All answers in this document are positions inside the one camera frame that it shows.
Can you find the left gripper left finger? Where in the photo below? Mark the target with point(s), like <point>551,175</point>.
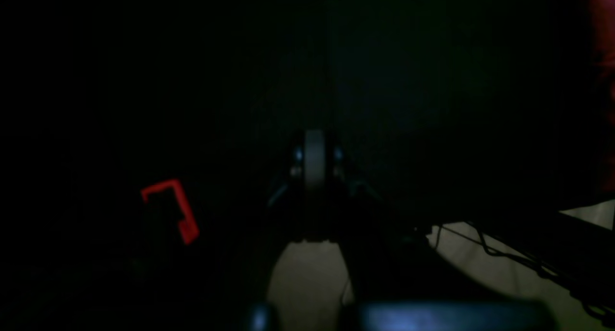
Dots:
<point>285,194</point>

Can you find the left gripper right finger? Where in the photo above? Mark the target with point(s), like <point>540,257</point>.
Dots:
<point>354,205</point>

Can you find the red long-sleeve T-shirt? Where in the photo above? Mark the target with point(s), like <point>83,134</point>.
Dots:
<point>602,22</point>

